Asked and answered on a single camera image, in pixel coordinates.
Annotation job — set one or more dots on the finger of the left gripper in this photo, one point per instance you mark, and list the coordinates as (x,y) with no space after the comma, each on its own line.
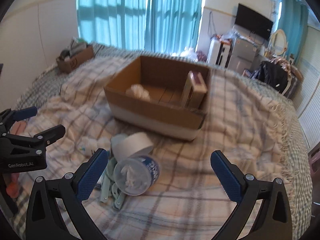
(47,134)
(9,116)

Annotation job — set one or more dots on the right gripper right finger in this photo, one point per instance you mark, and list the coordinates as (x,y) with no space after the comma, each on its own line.
(273,220)

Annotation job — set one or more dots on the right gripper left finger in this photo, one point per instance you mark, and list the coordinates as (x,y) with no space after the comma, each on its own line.
(44,219)

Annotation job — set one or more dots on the white plush toy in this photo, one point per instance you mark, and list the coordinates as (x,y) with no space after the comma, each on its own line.
(87,146)

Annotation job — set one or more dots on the teal folding hanger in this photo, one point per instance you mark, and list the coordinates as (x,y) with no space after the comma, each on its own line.
(109,188)

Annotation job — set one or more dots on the white tape roll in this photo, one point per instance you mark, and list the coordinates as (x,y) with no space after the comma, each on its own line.
(135,144)

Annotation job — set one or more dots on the clear plastic jar blue label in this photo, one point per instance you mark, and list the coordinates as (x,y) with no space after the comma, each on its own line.
(134,176)

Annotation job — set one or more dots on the white cloth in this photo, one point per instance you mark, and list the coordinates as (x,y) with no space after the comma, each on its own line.
(139,92)

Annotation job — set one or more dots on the brown and maroon box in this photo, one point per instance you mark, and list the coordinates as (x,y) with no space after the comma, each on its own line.
(194,90)

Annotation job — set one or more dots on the light blue earbuds case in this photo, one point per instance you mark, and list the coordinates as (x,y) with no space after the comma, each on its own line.
(116,139)

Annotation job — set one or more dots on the person's hand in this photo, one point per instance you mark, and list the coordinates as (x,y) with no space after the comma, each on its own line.
(11,181)

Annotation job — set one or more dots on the small cardboard box with items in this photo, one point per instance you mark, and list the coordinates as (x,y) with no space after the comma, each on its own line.
(75,54)

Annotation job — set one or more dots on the plaid beige blanket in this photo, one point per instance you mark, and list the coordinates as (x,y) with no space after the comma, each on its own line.
(200,154)

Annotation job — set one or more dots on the white louvered wardrobe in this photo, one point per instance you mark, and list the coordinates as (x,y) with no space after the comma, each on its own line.
(306,99)

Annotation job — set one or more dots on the large open cardboard box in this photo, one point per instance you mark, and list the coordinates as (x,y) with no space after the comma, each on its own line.
(164,78)

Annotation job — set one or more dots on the left teal curtain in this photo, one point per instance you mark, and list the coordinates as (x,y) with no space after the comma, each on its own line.
(118,23)

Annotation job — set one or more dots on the teal curtain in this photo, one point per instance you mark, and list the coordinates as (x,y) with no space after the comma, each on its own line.
(294,22)
(118,23)
(172,25)

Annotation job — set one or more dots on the chair with black jacket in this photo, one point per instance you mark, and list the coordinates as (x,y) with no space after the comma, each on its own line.
(279,74)

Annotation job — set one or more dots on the silver mini fridge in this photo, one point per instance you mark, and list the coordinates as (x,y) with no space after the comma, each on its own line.
(242,55)

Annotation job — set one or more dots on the white plastic bag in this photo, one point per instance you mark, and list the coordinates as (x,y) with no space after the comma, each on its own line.
(189,53)

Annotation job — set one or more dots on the white oval mirror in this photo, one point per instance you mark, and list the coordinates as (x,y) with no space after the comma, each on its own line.
(278,43)

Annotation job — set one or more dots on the white suitcase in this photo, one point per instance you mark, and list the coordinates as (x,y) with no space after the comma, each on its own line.
(219,52)

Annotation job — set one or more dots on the middle teal curtain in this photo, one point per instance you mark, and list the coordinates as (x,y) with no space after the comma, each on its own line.
(172,25)

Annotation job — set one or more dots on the right teal curtain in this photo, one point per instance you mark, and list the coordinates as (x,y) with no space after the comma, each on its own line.
(294,22)

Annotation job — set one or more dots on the black wall television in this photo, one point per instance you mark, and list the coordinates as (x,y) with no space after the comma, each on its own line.
(253,21)

